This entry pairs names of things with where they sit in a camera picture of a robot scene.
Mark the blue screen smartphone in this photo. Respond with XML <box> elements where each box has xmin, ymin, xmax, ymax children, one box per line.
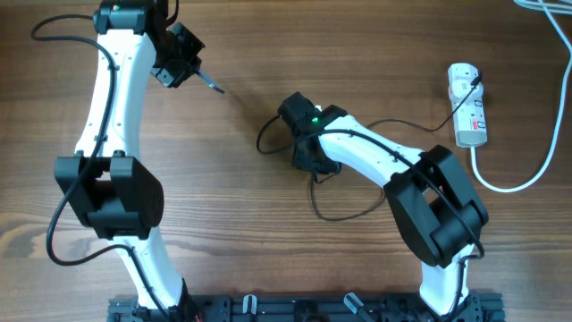
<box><xmin>196</xmin><ymin>70</ymin><xmax>225</xmax><ymax>94</ymax></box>

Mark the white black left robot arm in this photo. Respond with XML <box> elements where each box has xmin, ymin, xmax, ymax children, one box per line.
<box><xmin>55</xmin><ymin>1</ymin><xmax>204</xmax><ymax>321</ymax></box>

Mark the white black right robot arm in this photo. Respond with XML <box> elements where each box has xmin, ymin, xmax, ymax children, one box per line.
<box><xmin>277</xmin><ymin>92</ymin><xmax>488</xmax><ymax>321</ymax></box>

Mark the white power strip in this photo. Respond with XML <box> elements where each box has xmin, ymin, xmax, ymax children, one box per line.
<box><xmin>448</xmin><ymin>63</ymin><xmax>487</xmax><ymax>148</ymax></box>

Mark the white cables top corner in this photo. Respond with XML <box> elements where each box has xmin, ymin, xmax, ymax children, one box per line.
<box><xmin>512</xmin><ymin>0</ymin><xmax>572</xmax><ymax>15</ymax></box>

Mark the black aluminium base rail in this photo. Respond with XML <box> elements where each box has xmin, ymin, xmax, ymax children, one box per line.
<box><xmin>106</xmin><ymin>292</ymin><xmax>506</xmax><ymax>322</ymax></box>

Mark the white charger plug adapter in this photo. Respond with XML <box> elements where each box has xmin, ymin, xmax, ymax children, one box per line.
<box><xmin>449</xmin><ymin>77</ymin><xmax>484</xmax><ymax>102</ymax></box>

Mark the white power strip cord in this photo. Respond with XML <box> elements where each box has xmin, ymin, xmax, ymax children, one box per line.
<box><xmin>468</xmin><ymin>0</ymin><xmax>572</xmax><ymax>194</ymax></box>

